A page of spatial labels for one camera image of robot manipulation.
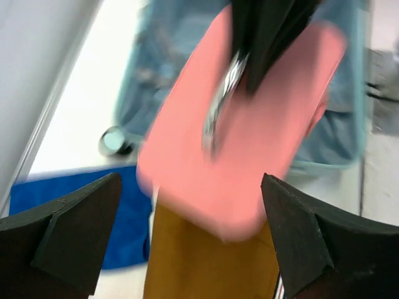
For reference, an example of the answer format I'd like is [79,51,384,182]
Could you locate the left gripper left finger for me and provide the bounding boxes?
[1,173,122,298]

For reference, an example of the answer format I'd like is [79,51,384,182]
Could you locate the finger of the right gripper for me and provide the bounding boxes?
[231,0,320,95]

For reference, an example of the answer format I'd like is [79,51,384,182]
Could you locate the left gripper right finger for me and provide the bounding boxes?
[261,174,398,298]

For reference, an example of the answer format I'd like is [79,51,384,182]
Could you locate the royal blue shirt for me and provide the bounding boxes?
[9,166,152,270]

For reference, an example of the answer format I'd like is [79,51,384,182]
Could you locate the light blue suitcase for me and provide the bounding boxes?
[99,1,366,174]

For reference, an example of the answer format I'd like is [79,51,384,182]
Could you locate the pink case with handle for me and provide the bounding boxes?
[137,7,346,241]

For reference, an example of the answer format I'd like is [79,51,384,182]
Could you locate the brown shorts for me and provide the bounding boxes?
[143,202,279,299]

